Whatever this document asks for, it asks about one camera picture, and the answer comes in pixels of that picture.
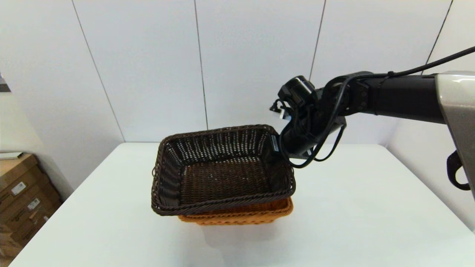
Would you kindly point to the orange wicker basket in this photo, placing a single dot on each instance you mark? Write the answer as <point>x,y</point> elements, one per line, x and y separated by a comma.
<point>237,218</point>

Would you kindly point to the dark brown wicker basket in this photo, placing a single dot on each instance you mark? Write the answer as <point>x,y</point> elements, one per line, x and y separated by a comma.
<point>222,181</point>

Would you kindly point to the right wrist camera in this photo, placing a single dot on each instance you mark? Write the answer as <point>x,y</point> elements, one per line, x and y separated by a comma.
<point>306,155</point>

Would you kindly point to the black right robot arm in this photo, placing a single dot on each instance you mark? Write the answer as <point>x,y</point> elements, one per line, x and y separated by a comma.
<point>400,98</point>

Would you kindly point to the cardboard box with label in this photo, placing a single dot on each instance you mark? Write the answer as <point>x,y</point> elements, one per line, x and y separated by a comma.
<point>26,230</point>
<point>22,168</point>
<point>22,209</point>

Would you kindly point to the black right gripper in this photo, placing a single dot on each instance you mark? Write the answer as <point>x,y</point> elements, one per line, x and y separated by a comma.
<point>311,126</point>

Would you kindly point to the plain cardboard box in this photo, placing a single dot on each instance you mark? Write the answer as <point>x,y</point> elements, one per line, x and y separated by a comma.
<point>7,248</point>

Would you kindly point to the flat white board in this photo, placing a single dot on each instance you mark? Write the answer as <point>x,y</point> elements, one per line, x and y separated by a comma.
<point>11,156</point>

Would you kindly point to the dark wall-mounted object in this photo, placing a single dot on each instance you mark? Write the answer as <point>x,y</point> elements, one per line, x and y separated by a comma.
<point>3,86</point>

